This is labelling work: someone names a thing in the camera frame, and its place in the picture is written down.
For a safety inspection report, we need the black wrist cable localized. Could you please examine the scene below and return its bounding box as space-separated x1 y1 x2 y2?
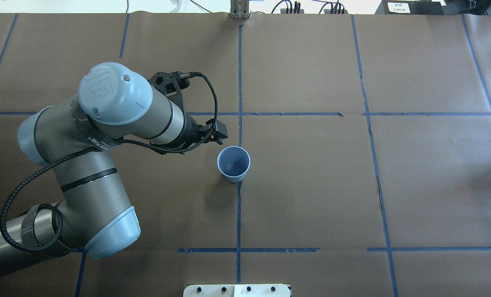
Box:
0 72 218 252

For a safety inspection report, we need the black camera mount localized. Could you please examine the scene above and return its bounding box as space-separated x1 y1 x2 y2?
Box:
147 71 191 109

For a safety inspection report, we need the aluminium frame post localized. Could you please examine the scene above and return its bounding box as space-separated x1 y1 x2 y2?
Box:
229 0 251 20

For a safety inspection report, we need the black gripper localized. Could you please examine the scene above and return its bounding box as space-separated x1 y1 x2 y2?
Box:
178 115 228 150

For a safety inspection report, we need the light blue ribbed cup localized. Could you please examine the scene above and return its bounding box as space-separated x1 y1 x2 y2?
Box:
217 146 251 184

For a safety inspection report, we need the white camera mast base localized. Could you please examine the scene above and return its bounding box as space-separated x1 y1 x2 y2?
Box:
183 283 292 297

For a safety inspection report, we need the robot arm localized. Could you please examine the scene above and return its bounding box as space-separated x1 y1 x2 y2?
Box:
0 62 227 278

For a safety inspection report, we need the black power supply box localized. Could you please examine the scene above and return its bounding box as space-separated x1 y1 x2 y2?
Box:
374 0 444 15

